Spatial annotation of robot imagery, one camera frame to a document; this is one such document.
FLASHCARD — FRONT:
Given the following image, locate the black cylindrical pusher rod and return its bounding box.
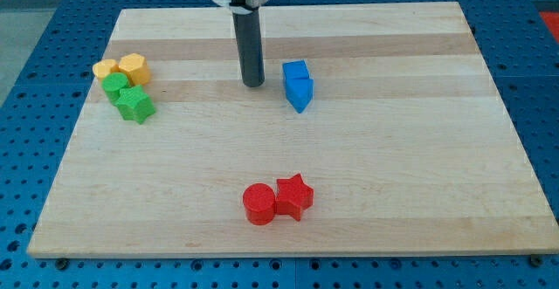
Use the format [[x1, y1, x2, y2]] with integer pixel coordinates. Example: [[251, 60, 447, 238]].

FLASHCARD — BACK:
[[233, 9, 265, 87]]

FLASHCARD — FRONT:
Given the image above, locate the green star block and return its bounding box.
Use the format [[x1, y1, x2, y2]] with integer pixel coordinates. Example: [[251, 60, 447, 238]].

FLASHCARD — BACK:
[[115, 85, 156, 124]]

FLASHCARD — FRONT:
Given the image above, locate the green circle block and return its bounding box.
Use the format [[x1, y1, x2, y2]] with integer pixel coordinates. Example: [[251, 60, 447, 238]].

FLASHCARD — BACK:
[[101, 72, 130, 105]]

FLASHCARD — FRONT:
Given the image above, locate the red circle block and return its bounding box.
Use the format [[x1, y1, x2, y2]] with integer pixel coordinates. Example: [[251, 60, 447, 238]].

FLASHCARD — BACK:
[[242, 183, 275, 225]]

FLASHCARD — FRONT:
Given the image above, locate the red star block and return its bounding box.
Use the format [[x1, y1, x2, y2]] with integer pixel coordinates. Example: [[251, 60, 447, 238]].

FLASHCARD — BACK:
[[275, 173, 314, 221]]

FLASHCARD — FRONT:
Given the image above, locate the blue cube block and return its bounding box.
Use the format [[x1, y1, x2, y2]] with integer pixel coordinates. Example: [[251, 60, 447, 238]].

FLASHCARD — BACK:
[[282, 60, 310, 79]]

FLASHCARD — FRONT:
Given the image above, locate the blue triangle block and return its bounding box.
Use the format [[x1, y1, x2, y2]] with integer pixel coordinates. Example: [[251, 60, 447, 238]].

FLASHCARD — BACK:
[[285, 79, 314, 114]]

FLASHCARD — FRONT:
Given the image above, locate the yellow hexagon block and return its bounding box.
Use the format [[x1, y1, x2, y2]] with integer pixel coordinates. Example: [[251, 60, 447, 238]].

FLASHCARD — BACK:
[[119, 53, 152, 86]]

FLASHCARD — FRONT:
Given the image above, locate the yellow pentagon block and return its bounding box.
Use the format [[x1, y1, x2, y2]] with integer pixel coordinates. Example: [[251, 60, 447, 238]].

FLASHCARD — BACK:
[[92, 59, 119, 82]]

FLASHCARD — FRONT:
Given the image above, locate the light wooden board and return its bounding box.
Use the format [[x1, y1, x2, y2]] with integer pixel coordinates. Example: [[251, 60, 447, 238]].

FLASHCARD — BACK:
[[28, 2, 558, 259]]

